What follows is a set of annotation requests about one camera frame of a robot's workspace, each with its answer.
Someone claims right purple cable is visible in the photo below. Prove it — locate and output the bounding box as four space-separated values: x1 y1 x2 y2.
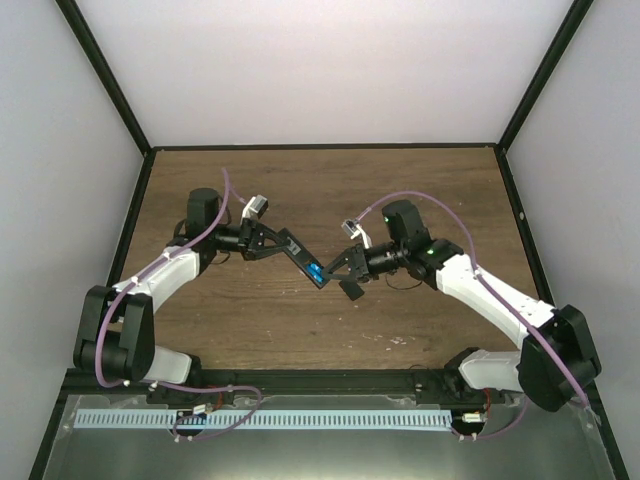
352 191 590 442

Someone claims grey metal front plate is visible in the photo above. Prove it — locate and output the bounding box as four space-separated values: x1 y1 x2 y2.
44 396 614 479

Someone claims black remote control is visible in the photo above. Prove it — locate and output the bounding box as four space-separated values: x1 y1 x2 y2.
278 228 329 289

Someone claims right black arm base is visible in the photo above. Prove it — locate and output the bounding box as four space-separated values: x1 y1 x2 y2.
410 350 500 407

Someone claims light blue slotted cable duct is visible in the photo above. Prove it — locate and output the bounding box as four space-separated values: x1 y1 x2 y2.
73 409 452 432

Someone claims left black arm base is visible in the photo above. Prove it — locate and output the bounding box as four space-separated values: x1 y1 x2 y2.
146 368 236 406

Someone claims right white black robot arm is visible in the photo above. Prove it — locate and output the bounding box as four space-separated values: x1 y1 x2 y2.
307 200 601 412

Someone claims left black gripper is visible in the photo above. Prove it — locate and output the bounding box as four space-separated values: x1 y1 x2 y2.
210 219 290 261

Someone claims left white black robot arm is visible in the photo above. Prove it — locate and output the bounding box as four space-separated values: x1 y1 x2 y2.
73 188 285 404

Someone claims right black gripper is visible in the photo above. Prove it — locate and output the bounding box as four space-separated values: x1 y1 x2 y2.
324 241 408 283

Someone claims purple cable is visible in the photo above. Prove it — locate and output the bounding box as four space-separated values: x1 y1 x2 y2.
93 167 264 443
352 191 590 442

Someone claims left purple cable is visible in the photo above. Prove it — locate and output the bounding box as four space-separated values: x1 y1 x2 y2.
93 167 264 443

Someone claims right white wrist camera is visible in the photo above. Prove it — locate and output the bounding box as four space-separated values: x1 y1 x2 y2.
341 219 372 249

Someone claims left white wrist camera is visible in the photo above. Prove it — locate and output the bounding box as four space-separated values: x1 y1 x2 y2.
242 195 269 221

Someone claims black battery cover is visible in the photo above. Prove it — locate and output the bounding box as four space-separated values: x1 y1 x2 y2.
339 280 364 301

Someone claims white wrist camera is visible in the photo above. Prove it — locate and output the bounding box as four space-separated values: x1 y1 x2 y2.
341 219 372 249
242 195 269 221

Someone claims black aluminium frame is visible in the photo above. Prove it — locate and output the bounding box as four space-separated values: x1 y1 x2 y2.
27 0 629 480

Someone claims blue battery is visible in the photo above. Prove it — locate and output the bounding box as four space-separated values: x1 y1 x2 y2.
306 262 323 282

